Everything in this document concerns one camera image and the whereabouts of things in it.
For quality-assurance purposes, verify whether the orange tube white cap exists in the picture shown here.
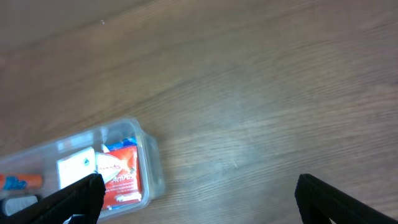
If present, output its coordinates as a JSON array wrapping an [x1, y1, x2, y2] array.
[[1, 174, 44, 190]]

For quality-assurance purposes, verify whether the white blue plaster box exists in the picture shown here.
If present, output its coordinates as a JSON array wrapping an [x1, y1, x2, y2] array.
[[57, 147, 96, 189]]

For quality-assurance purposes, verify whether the red white medicine box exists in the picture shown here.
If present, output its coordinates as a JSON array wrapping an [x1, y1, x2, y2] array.
[[96, 146, 142, 210]]

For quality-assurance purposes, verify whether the clear plastic container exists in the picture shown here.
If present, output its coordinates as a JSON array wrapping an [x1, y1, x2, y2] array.
[[1, 119, 165, 223]]

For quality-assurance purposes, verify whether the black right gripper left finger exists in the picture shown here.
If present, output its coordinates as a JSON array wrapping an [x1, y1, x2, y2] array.
[[1, 174, 106, 224]]

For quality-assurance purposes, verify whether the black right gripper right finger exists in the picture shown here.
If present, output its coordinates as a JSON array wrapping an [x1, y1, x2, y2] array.
[[295, 174, 397, 224]]

